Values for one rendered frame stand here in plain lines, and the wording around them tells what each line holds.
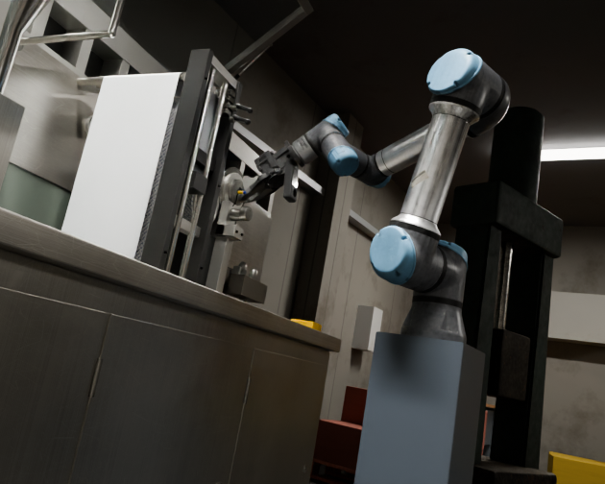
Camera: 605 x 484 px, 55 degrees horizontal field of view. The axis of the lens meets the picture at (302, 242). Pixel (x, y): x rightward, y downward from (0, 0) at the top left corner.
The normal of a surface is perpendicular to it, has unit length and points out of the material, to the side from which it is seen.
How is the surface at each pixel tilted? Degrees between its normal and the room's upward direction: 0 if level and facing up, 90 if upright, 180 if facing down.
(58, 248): 90
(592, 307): 90
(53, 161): 90
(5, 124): 90
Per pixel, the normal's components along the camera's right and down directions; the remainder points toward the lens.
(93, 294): 0.91, 0.07
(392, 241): -0.76, -0.14
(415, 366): -0.49, -0.28
